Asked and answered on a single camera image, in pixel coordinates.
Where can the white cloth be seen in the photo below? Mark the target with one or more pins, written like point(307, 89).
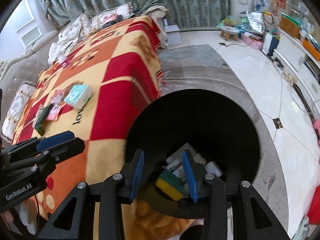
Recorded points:
point(58, 50)

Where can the pink basin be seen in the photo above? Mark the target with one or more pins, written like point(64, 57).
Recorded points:
point(252, 42)

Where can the silver insulated bag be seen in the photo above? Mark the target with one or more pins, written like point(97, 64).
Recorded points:
point(255, 22)

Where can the yellow and green sponge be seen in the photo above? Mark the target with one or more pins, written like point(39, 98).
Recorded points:
point(167, 186)

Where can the white plastic bag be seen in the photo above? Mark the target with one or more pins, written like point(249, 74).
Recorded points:
point(261, 3)

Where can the orange paper bag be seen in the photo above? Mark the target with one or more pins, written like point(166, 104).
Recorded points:
point(288, 26)

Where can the white and blue bag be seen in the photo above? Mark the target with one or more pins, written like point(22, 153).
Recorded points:
point(270, 45)

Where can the torn pink wrapper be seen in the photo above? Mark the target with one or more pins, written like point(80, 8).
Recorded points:
point(58, 96)

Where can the pink wrapper with barcode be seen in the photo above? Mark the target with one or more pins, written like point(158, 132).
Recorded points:
point(53, 113)

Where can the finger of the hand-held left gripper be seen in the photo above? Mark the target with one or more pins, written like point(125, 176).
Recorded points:
point(67, 148)
point(55, 140)

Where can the white box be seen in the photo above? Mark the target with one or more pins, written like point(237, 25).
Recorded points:
point(213, 168)

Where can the frilled cushion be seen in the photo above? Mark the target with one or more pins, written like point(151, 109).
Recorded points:
point(110, 15)

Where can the white cabinet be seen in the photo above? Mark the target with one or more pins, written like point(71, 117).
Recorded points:
point(287, 55)

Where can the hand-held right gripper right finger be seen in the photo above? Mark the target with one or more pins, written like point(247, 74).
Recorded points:
point(190, 177)

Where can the grey tufted sofa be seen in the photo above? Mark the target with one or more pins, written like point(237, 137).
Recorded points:
point(27, 65)

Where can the small dark box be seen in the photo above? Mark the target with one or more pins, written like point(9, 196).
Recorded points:
point(40, 130)

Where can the striped beige pillow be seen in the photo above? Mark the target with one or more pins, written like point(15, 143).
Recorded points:
point(17, 107)

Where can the floral pillow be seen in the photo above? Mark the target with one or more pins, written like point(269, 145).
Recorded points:
point(75, 26)

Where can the small wooden stool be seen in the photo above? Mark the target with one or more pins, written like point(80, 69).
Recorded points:
point(230, 30)

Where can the red cloth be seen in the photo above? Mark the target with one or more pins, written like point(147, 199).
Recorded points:
point(314, 207)

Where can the green patterned curtain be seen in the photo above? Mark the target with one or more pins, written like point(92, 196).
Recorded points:
point(187, 0)

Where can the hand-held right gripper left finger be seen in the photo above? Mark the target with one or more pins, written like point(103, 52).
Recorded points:
point(137, 175)

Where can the cream folded quilt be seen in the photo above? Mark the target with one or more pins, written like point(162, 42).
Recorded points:
point(156, 11)

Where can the black round trash bin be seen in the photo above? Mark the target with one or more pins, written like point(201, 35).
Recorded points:
point(200, 115)

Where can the white plastic container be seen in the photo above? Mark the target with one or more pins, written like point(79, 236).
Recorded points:
point(175, 158)

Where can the grey round rug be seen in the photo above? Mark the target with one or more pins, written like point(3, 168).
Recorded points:
point(190, 55)

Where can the white bottle pink label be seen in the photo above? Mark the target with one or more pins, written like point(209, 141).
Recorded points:
point(64, 61)

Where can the dark green box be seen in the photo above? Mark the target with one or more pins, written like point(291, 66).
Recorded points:
point(42, 116)

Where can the teal tissue pack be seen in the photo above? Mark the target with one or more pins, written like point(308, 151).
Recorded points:
point(77, 95)

